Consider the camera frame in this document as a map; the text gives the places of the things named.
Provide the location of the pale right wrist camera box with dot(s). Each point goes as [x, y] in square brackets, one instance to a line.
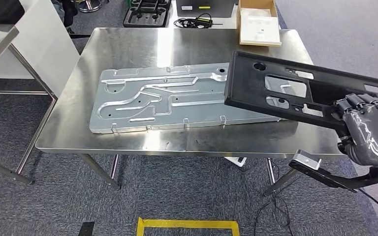
[306, 159]

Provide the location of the white power strip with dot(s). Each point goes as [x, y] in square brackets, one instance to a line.
[236, 161]

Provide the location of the black case with yellow label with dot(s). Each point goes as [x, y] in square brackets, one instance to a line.
[0, 13]

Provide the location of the steel table with white panel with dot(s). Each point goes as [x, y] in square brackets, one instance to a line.
[42, 42]

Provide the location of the stamped sheet metal panel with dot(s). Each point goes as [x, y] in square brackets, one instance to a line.
[176, 97]

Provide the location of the chrome stool base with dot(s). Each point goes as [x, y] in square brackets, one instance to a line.
[89, 6]

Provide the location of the yellow floor tape square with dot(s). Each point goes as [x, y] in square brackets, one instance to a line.
[182, 224]

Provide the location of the black robot foot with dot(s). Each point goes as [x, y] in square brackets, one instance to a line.
[86, 229]

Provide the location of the black plastic frame part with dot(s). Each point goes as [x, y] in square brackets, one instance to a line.
[247, 84]

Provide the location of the cardboard box with white insert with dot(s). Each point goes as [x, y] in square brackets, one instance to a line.
[260, 29]

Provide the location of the black flat case with labels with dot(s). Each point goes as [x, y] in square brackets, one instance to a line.
[215, 11]

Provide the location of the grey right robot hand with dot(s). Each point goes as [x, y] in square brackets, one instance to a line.
[371, 130]

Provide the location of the black foam tray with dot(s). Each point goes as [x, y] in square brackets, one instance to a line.
[133, 19]

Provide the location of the stainless steel workbench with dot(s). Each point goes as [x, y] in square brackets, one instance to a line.
[127, 49]

